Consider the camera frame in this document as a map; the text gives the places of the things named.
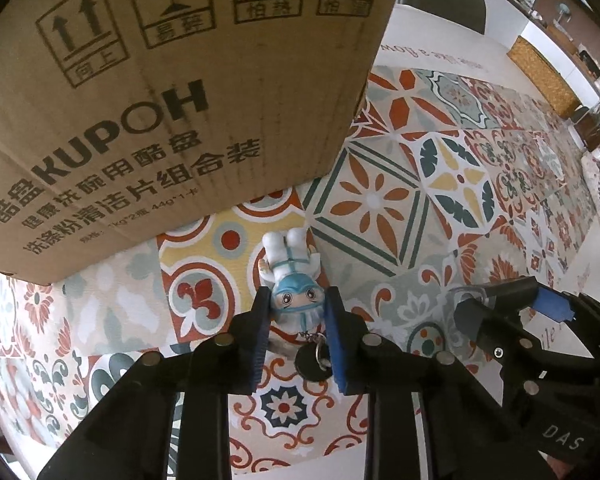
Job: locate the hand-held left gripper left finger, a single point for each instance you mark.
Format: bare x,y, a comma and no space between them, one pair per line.
257,350

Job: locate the wooden wall shelf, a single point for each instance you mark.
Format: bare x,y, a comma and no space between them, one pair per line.
555,15

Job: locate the brown cardboard box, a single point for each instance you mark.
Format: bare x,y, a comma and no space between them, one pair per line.
180,85

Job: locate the woven basket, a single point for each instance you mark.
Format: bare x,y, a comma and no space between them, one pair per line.
545,75

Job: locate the patterned tile print table mat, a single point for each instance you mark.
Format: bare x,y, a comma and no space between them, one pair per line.
405,200

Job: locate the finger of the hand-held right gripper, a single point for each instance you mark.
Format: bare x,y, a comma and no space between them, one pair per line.
555,305
485,320

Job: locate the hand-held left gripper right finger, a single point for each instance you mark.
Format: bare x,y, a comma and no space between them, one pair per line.
342,350

